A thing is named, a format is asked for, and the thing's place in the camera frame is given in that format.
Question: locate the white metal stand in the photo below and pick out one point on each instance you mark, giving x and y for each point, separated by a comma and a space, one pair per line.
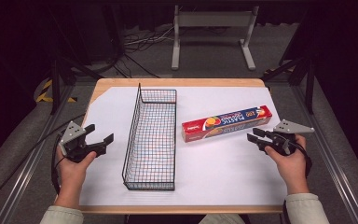
213, 19

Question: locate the red plastic wrap box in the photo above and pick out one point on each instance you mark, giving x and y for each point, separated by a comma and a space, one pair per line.
227, 123

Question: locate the yellow black hazard tape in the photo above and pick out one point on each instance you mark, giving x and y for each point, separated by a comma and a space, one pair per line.
48, 91

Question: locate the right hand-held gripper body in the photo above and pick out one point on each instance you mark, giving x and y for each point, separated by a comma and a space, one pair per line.
287, 137

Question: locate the black metal stand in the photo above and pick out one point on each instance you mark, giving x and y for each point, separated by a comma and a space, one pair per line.
304, 74
62, 71

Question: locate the white paper sheet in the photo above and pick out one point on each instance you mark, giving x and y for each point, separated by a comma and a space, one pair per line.
217, 174

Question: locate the person's left hand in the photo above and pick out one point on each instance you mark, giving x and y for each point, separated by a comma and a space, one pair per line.
73, 175

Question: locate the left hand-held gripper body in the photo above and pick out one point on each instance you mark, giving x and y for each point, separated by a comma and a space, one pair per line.
73, 140

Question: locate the aluminium rail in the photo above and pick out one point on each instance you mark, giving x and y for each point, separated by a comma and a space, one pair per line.
332, 161
24, 174

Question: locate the person's right hand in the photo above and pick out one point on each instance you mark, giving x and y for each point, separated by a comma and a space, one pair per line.
290, 169

